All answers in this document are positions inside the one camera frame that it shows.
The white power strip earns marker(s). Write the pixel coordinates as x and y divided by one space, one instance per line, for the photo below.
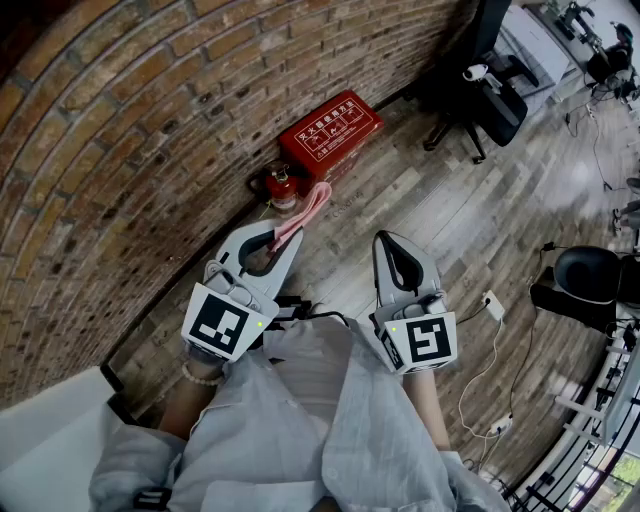
494 305

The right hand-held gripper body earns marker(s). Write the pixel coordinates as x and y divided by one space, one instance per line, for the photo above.
430 340

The red fire extinguisher box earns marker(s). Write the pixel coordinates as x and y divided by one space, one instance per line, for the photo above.
330 135

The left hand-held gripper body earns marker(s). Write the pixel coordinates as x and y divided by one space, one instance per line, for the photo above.
215 320

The person's left forearm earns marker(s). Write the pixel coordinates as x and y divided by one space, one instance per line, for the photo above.
185 405

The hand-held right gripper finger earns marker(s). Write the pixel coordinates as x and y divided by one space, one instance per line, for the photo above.
431 280
382 280

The person's right forearm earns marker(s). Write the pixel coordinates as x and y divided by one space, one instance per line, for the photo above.
430 410

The small white camera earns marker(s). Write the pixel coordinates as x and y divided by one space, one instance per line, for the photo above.
474 72

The white metal rack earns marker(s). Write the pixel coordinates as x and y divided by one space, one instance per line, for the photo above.
615 390

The black office chair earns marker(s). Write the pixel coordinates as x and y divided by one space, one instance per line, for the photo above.
495 112

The white power adapter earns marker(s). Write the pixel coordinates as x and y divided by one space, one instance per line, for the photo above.
502 424

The person in white shirt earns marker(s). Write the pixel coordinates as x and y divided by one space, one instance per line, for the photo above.
280 450

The red fire extinguisher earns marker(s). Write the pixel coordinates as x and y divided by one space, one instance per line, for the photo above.
280 187

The pink cloth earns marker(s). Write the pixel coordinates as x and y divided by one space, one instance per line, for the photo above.
310 205

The black metal railing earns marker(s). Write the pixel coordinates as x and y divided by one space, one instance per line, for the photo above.
575 480

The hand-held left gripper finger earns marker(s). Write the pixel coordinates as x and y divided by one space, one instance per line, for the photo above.
235 240
280 277

